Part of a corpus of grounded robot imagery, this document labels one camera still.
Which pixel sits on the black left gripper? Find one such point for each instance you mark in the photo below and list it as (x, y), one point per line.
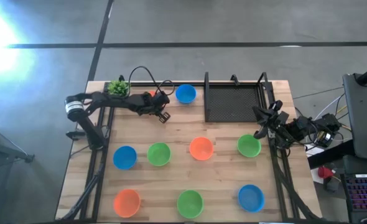
(150, 104)

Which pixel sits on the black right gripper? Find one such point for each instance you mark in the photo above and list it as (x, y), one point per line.
(276, 123)

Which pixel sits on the orange plastic mini bowl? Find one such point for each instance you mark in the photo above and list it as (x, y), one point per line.
(201, 148)
(152, 92)
(127, 203)

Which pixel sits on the blue plastic mini bowl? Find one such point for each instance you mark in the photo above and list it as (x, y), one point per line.
(186, 93)
(251, 198)
(125, 157)

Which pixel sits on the green plastic mini bowl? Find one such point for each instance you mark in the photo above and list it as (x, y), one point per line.
(159, 154)
(190, 204)
(249, 145)

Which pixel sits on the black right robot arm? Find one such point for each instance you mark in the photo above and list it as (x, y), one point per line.
(301, 124)

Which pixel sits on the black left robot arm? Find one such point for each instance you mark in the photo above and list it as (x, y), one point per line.
(109, 99)

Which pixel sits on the black perforated metal tray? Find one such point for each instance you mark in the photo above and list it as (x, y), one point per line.
(230, 105)

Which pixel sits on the small green artificial plant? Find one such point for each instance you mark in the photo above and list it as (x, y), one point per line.
(118, 87)

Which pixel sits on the small black clamp knob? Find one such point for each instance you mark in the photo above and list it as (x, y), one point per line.
(121, 77)

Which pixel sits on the small black hook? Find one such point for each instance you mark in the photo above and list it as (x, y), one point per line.
(234, 79)

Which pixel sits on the white paper sheet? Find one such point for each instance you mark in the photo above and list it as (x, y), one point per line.
(314, 151)

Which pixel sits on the small red object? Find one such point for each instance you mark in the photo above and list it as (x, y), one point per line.
(324, 172)

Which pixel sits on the laptop with backlit keyboard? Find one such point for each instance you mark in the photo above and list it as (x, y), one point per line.
(364, 193)

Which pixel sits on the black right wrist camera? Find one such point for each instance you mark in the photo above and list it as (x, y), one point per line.
(276, 105)

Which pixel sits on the black metal table frame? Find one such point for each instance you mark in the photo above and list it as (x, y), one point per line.
(199, 83)

